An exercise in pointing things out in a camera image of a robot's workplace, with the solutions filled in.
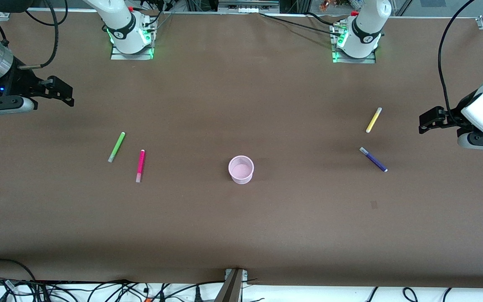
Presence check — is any purple highlighter pen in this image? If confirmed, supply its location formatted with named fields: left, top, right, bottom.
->
left=359, top=146, right=388, bottom=173

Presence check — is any pink highlighter pen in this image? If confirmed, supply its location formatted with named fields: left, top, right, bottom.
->
left=135, top=149, right=146, bottom=183

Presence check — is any pink cup pen holder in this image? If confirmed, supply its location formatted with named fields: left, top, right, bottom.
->
left=228, top=155, right=254, bottom=185

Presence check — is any yellow highlighter pen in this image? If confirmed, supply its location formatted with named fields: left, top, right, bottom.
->
left=365, top=107, right=382, bottom=134

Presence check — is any green highlighter pen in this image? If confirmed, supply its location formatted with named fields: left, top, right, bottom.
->
left=108, top=132, right=126, bottom=163

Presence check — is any white power strip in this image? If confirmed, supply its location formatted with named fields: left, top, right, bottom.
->
left=218, top=0, right=280, bottom=14

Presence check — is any brown table cover sheet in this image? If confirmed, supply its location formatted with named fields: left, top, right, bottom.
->
left=0, top=10, right=483, bottom=290

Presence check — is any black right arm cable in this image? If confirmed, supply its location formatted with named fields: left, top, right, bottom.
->
left=18, top=0, right=60, bottom=70

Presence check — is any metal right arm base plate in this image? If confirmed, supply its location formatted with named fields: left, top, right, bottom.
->
left=111, top=42, right=155, bottom=60

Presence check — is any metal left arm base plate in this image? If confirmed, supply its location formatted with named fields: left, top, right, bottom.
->
left=332, top=46, right=377, bottom=64

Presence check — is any long black table cable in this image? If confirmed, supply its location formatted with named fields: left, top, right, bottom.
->
left=260, top=13, right=345, bottom=35

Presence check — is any silver corner bracket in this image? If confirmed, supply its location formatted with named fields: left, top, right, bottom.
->
left=225, top=268, right=249, bottom=286

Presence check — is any aluminium profile post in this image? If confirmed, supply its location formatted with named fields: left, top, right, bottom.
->
left=214, top=268, right=244, bottom=302

